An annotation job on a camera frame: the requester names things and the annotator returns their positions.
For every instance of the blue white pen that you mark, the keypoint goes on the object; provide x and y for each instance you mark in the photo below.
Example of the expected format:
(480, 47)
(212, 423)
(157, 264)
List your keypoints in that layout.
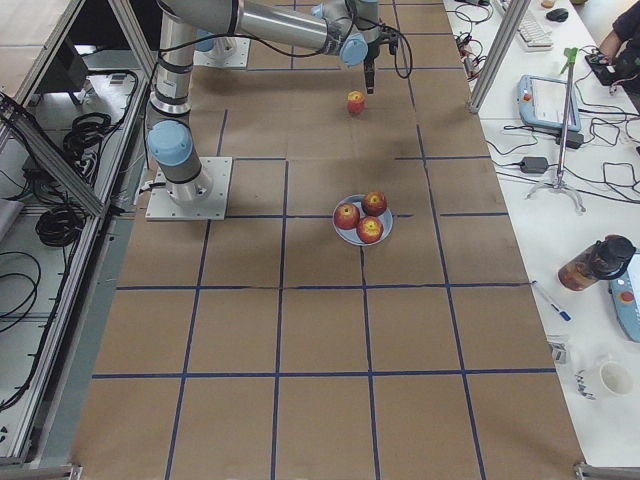
(560, 311)

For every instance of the silver tripod stand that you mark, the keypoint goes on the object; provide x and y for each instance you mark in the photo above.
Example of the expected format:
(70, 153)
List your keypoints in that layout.
(557, 184)

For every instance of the red apple on plate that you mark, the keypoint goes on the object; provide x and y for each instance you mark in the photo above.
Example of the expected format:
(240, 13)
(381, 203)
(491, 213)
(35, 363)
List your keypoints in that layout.
(369, 230)
(346, 216)
(374, 203)

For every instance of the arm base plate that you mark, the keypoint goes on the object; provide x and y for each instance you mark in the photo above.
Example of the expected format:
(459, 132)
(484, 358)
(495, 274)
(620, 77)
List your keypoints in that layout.
(205, 198)
(235, 52)

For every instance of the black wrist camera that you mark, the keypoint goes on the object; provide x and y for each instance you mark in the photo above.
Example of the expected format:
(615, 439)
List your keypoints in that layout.
(390, 37)

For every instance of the red yellow apple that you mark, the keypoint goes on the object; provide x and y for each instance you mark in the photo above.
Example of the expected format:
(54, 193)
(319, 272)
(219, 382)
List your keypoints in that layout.
(355, 102)

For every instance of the brown drink bottle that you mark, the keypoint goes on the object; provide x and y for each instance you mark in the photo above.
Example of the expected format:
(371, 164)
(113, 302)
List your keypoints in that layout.
(606, 259)

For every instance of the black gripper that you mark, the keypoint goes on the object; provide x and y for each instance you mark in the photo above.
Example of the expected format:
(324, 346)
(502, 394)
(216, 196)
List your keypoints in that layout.
(370, 63)

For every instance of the white keyboard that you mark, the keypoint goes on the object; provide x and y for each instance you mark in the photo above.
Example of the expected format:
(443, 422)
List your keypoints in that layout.
(532, 36)

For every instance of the white mug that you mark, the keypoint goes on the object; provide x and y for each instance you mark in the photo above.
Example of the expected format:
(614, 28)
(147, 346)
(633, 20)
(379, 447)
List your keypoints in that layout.
(603, 380)

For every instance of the blue teach pendant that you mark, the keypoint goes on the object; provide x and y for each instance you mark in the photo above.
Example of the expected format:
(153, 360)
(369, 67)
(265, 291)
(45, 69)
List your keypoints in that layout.
(541, 101)
(624, 293)

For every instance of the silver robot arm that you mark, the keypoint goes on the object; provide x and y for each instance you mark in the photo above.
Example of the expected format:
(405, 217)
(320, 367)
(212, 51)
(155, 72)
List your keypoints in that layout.
(346, 29)

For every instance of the black computer mouse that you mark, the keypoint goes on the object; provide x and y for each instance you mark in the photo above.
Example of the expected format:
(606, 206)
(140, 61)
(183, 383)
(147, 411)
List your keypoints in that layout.
(558, 15)

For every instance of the aluminium frame post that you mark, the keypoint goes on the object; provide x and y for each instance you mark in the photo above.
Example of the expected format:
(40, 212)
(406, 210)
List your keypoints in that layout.
(497, 52)

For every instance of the black power adapter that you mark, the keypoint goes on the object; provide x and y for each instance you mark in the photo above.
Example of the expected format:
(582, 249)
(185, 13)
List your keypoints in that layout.
(534, 165)

